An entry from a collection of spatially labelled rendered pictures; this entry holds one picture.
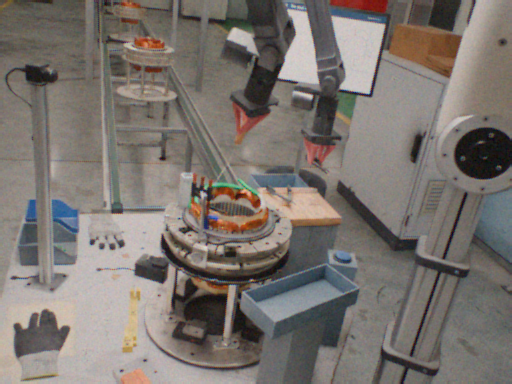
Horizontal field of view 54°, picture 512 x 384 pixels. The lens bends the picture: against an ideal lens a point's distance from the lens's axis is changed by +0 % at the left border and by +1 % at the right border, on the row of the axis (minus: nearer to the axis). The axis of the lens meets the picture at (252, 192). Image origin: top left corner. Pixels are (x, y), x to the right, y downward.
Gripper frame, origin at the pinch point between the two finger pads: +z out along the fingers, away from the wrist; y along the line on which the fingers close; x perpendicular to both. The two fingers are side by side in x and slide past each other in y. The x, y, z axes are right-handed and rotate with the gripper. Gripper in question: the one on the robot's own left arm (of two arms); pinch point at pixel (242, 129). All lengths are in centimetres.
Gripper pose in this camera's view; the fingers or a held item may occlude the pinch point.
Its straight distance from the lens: 116.9
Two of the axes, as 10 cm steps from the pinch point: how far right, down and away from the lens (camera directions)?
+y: -6.6, 3.1, -6.9
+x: 6.8, 6.4, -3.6
